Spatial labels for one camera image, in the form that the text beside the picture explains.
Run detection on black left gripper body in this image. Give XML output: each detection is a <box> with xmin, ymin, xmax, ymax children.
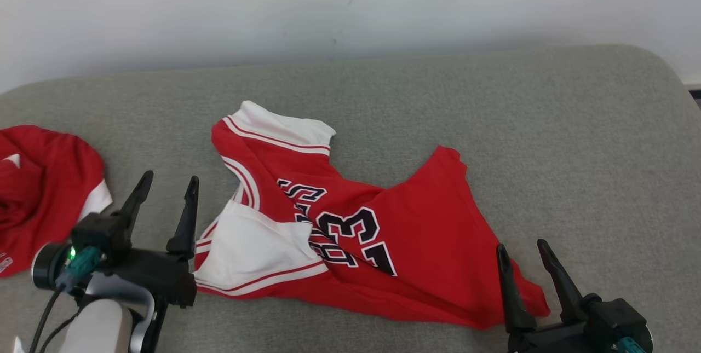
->
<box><xmin>99</xmin><ymin>249</ymin><xmax>198</xmax><ymax>309</ymax></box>

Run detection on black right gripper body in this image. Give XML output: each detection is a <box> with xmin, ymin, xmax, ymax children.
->
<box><xmin>508</xmin><ymin>321</ymin><xmax>601</xmax><ymax>353</ymax></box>

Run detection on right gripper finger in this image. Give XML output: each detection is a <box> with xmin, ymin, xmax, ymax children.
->
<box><xmin>537</xmin><ymin>239</ymin><xmax>587</xmax><ymax>325</ymax></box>
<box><xmin>496</xmin><ymin>244</ymin><xmax>538</xmax><ymax>335</ymax></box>

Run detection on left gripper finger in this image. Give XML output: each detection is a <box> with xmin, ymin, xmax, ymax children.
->
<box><xmin>112</xmin><ymin>171</ymin><xmax>154</xmax><ymax>239</ymax></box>
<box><xmin>166</xmin><ymin>176</ymin><xmax>200</xmax><ymax>258</ymax></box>

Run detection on red shorts with white trim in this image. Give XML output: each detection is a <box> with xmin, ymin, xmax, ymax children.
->
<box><xmin>0</xmin><ymin>125</ymin><xmax>113</xmax><ymax>278</ymax></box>

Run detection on red number 23 basketball jersey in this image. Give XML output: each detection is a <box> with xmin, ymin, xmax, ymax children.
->
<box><xmin>194</xmin><ymin>100</ymin><xmax>551</xmax><ymax>330</ymax></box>

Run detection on grey fabric sofa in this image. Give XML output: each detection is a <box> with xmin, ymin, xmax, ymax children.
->
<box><xmin>0</xmin><ymin>44</ymin><xmax>701</xmax><ymax>353</ymax></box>

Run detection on teal right camera connector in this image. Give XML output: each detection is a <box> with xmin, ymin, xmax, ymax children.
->
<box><xmin>616</xmin><ymin>337</ymin><xmax>647</xmax><ymax>353</ymax></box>

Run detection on teal camera connector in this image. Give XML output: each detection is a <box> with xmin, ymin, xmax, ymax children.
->
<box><xmin>616</xmin><ymin>337</ymin><xmax>647</xmax><ymax>353</ymax></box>
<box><xmin>55</xmin><ymin>246</ymin><xmax>103</xmax><ymax>292</ymax></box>

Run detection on teal left camera connector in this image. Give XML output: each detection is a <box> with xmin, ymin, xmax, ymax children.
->
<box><xmin>55</xmin><ymin>246</ymin><xmax>103</xmax><ymax>292</ymax></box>

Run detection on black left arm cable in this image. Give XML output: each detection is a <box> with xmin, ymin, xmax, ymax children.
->
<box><xmin>28</xmin><ymin>285</ymin><xmax>78</xmax><ymax>353</ymax></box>

